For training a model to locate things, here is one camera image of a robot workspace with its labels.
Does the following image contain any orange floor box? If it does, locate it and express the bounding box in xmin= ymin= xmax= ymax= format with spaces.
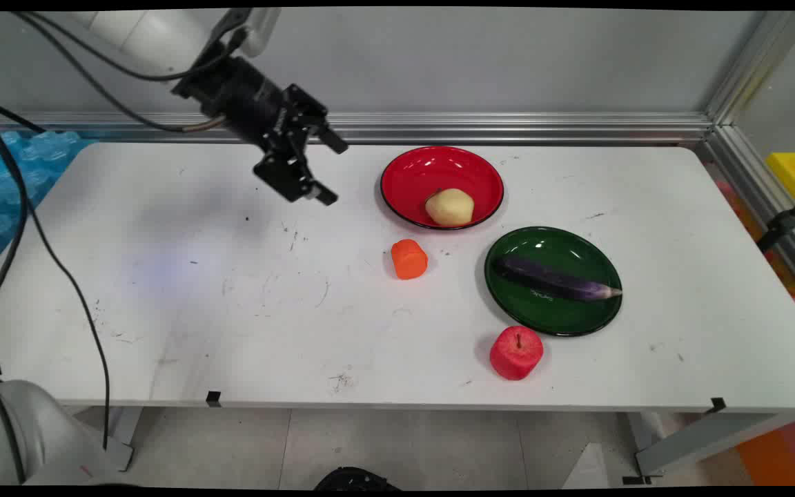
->
xmin=734 ymin=414 xmax=795 ymax=486

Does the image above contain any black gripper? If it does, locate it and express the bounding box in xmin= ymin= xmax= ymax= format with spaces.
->
xmin=172 ymin=54 xmax=350 ymax=207

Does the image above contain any red apple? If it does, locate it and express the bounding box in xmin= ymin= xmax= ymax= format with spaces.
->
xmin=489 ymin=326 xmax=544 ymax=381

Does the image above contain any black stand clamp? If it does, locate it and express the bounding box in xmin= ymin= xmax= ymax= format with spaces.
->
xmin=756 ymin=185 xmax=795 ymax=253

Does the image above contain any grey metal table leg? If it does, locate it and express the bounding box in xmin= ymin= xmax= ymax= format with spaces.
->
xmin=97 ymin=406 xmax=144 ymax=473
xmin=622 ymin=412 xmax=795 ymax=485

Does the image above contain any black round floor object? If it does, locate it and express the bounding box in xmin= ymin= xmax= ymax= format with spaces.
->
xmin=313 ymin=467 xmax=402 ymax=491

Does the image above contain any orange carrot piece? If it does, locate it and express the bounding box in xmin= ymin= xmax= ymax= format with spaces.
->
xmin=391 ymin=239 xmax=429 ymax=280

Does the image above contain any yellow potato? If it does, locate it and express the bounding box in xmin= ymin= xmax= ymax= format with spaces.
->
xmin=425 ymin=188 xmax=475 ymax=227

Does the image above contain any purple eggplant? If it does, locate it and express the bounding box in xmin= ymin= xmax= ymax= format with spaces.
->
xmin=494 ymin=255 xmax=623 ymax=302

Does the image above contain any long black cable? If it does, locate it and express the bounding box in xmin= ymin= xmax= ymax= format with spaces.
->
xmin=0 ymin=95 xmax=110 ymax=484

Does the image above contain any long horizontal aluminium frame rail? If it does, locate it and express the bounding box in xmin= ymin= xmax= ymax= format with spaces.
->
xmin=0 ymin=112 xmax=716 ymax=145

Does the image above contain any upright aluminium frame post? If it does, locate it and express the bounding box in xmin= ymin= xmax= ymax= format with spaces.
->
xmin=705 ymin=10 xmax=795 ymax=126

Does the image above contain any red bowl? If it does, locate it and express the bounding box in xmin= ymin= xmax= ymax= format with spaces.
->
xmin=380 ymin=146 xmax=505 ymax=231

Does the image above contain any thin black cable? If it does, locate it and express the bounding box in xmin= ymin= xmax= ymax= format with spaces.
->
xmin=25 ymin=10 xmax=246 ymax=82

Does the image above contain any dark green plate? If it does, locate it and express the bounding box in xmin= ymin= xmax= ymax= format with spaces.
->
xmin=484 ymin=226 xmax=624 ymax=338

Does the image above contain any blue bubble wrap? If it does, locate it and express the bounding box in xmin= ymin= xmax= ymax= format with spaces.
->
xmin=0 ymin=130 xmax=95 ymax=278

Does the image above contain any short aluminium frame rail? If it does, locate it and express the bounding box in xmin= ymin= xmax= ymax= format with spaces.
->
xmin=696 ymin=124 xmax=795 ymax=308

